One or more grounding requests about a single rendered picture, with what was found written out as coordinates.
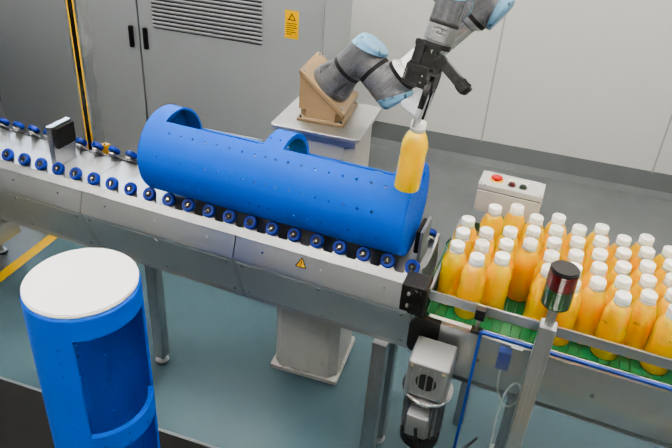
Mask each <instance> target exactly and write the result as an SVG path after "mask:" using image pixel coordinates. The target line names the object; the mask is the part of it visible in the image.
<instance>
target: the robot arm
mask: <svg viewBox="0 0 672 448"><path fill-rule="evenodd" d="M434 2H435V3H434V6H433V10H432V13H431V16H430V19H429V22H428V25H427V28H426V31H425V34H424V37H425V38H424V39H421V38H416V41H415V44H416V45H415V47H414V48H413V49H412V50H410V51H409V52H408V53H407V54H406V55H405V56H404V57H402V58H401V59H393V60H392V61H391V62H390V61H389V60H388V59H387V57H388V55H389V51H388V50H387V47H386V46H385V45H384V44H383V43H382V42H381V41H380V40H379V39H378V38H376V37H375V36H373V35H372V34H369V33H361V34H359V35H358V36H357V37H356V38H354V39H353V40H352V41H351V42H350V43H349V44H348V45H347V46H346V47H345V48H344V49H343V50H342V51H341V52H340V53H339V54H338V55H337V56H336V57H335V58H334V59H332V60H329V61H327V62H325V63H323V64H321V65H319V66H318V67H317V68H316V69H315V70H314V77H315V80H316V82H317V84H318V85H319V87H320V88H321V90H322V91H323V92H324V93H325V94H326V95H327V96H328V97H330V98H331V99H333V100H334V101H336V102H340V103H343V102H345V101H346V100H347V99H348V98H349V96H350V95H351V93H352V91H353V89H354V87H355V85H356V84H357V83H358V82H359V81H361V82H362V84H363V85H364V86H365V87H366V89H367V90H368V91H369V93H370V94H371V95H372V96H373V98H374V99H375V100H376V102H377V103H378V104H379V105H380V106H381V107H382V108H383V109H385V110H388V109H390V108H392V107H394V106H396V105H397V104H399V103H401V107H402V108H403V109H405V110H406V111H407V112H409V113H410V114H412V115H413V116H414V120H413V124H412V127H413V128H415V127H416V126H417V125H418V124H419V123H420V122H421V119H422V120H424V118H425V116H426V114H427V112H428V109H429V106H430V104H431V102H432V99H433V97H434V94H435V91H436V89H437V87H438V84H439V81H440V78H441V75H442V72H444V74H445V75H446V76H447V77H448V79H449V80H450V81H451V82H452V83H453V85H454V86H455V89H456V90H457V92H459V94H462V95H467V94H468V93H469V92H471V91H472V87H471V86H472V85H471V84H470V82H469V81H468V80H467V79H466V78H463V76H462V75H461V74H460V73H459V72H458V71H457V69H456V68H455V67H454V66H453V65H452V63H451V62H450V61H449V60H448V59H447V57H446V56H445V55H447V54H448V53H449V52H450V51H451V50H452V49H454V48H455V47H456V46H457V45H458V44H460V43H461V42H462V41H463V40H464V39H466V38H467V37H468V36H469V35H470V34H471V33H473V32H474V31H483V30H484V29H485V28H486V29H488V30H491V29H492V28H494V27H495V26H496V25H497V24H498V23H499V22H500V21H501V20H502V19H503V18H504V17H505V16H506V14H507V13H508V12H509V11H510V10H511V9H512V7H513V6H514V3H515V0H434ZM416 87H417V88H420V90H417V91H415V93H414V92H413V90H412V89H413V88H416ZM413 94H414V95H413ZM411 95H413V97H410V96H411ZM409 97H410V98H409ZM407 98H408V99H407Z"/></svg>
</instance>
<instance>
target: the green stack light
mask: <svg viewBox="0 0 672 448"><path fill-rule="evenodd" d="M574 293H575V292H574ZM574 293H572V294H569V295H562V294H558V293H555V292H553V291H552V290H550V289H549V288H548V287H547V285H546V282H545V285H544V289H543V292H542V296H541V303H542V305H543V306H544V307H545V308H547V309H548V310H550V311H553V312H557V313H563V312H566V311H568V310H569V309H570V306H571V303H572V300H573V296H574Z"/></svg>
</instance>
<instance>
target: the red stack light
mask: <svg viewBox="0 0 672 448"><path fill-rule="evenodd" d="M579 277H580V276H579ZM579 277H578V278H576V279H571V280H569V279H563V278H560V277H558V276H556V275H555V274H554V273H553V272H552V271H551V269H550V268H549V271H548V275H547V278H546V285H547V287H548V288H549V289H550V290H552V291H553V292H555V293H558V294H562V295H569V294H572V293H574V292H575V290H576V287H577V284H578V280H579Z"/></svg>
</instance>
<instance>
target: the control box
mask: <svg viewBox="0 0 672 448"><path fill-rule="evenodd" d="M494 174H498V175H501V176H502V177H503V180H500V181H495V180H494V179H492V175H494ZM509 178H510V179H509ZM512 179H514V180H515V181H514V180H512ZM517 180H518V182H517ZM511 181H512V182H515V184H516V185H515V186H514V187H512V186H509V185H508V183H509V182H511ZM521 182H523V183H521ZM526 182H527V183H526ZM528 183H529V184H528ZM521 184H525V185H526V186H527V189H521V188H520V185H521ZM545 187H546V184H544V183H539V182H535V181H530V180H526V179H522V178H517V177H513V176H508V175H504V174H499V173H495V172H491V171H486V170H484V172H483V174H482V176H481V178H480V181H479V183H478V189H477V193H476V198H475V203H474V210H478V211H482V212H486V213H487V211H488V210H489V205H490V204H499V205H501V206H502V212H501V216H502V217H505V215H506V214H507V213H508V212H509V211H510V209H511V205H512V204H513V203H519V204H522V205H523V206H524V211H523V213H524V214H523V215H524V218H525V222H527V223H528V221H529V220H530V215H531V214H533V213H537V214H539V211H540V207H541V203H542V199H543V195H544V191H545Z"/></svg>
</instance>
